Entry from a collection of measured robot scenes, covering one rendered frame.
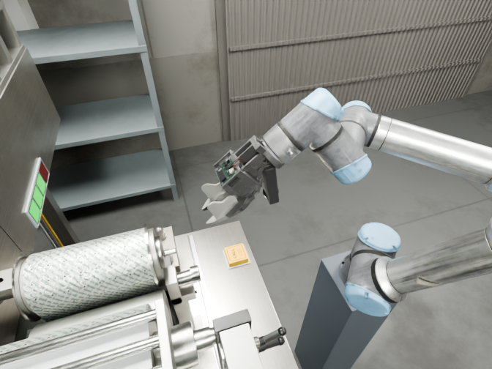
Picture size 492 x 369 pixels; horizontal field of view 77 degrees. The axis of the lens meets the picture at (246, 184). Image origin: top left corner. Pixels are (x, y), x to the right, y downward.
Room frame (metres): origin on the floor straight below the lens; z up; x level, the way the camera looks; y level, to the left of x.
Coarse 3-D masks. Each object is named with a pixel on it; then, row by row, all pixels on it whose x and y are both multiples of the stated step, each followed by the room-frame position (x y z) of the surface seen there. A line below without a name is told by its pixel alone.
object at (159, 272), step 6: (150, 228) 0.45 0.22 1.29; (150, 234) 0.42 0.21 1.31; (156, 234) 0.46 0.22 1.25; (150, 240) 0.40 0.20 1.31; (150, 246) 0.39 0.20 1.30; (156, 252) 0.38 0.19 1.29; (156, 258) 0.37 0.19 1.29; (156, 264) 0.36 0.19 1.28; (156, 270) 0.35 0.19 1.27; (162, 270) 0.38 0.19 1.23; (162, 276) 0.36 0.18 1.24; (24, 294) 0.29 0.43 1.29; (24, 300) 0.28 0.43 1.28
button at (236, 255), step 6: (234, 246) 0.66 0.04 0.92; (240, 246) 0.66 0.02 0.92; (228, 252) 0.63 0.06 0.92; (234, 252) 0.63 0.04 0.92; (240, 252) 0.63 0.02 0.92; (228, 258) 0.61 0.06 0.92; (234, 258) 0.61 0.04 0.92; (240, 258) 0.61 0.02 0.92; (246, 258) 0.61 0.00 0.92; (228, 264) 0.60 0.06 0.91; (234, 264) 0.59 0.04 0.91
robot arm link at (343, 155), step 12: (348, 132) 0.53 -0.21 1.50; (360, 132) 0.54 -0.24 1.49; (324, 144) 0.48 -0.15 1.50; (336, 144) 0.48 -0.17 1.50; (348, 144) 0.49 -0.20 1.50; (360, 144) 0.51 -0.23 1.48; (324, 156) 0.48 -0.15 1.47; (336, 156) 0.47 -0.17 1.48; (348, 156) 0.47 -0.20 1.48; (360, 156) 0.48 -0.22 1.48; (336, 168) 0.47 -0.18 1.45; (348, 168) 0.46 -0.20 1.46; (360, 168) 0.46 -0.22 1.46; (348, 180) 0.46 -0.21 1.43
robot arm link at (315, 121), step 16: (320, 96) 0.52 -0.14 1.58; (304, 112) 0.51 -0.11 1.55; (320, 112) 0.50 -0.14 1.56; (336, 112) 0.50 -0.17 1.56; (288, 128) 0.50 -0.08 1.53; (304, 128) 0.49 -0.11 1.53; (320, 128) 0.49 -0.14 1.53; (336, 128) 0.50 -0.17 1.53; (304, 144) 0.49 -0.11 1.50; (320, 144) 0.48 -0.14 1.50
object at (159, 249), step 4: (156, 236) 0.43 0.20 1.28; (156, 240) 0.42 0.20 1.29; (160, 240) 0.43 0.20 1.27; (156, 244) 0.41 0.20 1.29; (160, 244) 0.41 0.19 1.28; (156, 248) 0.40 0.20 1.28; (160, 248) 0.40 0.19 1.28; (160, 252) 0.39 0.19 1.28; (160, 256) 0.38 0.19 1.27; (164, 256) 0.41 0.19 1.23; (160, 260) 0.38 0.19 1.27; (164, 260) 0.39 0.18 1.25; (160, 264) 0.38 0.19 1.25; (164, 264) 0.38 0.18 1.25; (164, 268) 0.38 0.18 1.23
